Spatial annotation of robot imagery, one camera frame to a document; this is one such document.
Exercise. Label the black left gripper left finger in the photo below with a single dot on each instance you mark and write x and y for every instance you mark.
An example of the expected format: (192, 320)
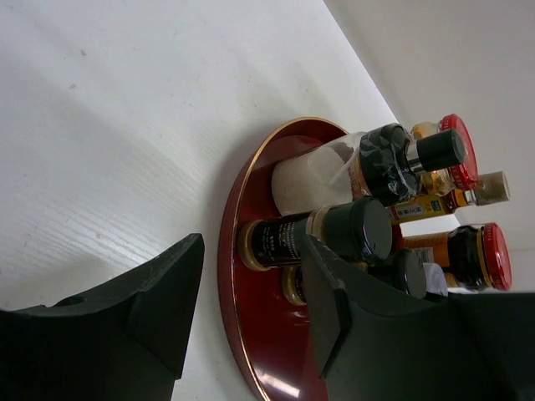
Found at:
(125, 339)

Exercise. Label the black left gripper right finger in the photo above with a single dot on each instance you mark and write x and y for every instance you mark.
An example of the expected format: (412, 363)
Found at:
(373, 342)

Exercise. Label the white lid seasoning jar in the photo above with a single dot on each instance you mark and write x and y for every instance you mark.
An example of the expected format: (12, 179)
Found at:
(435, 280)

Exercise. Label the small black cap spice bottle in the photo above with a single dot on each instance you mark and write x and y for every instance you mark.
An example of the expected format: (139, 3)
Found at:
(358, 232)

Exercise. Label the clear salt shaker black top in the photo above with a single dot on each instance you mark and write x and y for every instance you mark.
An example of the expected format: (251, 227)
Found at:
(384, 163)

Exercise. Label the red lid sauce jar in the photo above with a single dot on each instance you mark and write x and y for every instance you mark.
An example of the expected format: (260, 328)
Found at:
(449, 157)

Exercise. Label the yellow label oil bottle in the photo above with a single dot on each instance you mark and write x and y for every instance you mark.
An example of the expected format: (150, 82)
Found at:
(490, 189)

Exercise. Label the red round tray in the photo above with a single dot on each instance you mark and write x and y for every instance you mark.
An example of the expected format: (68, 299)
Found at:
(269, 337)

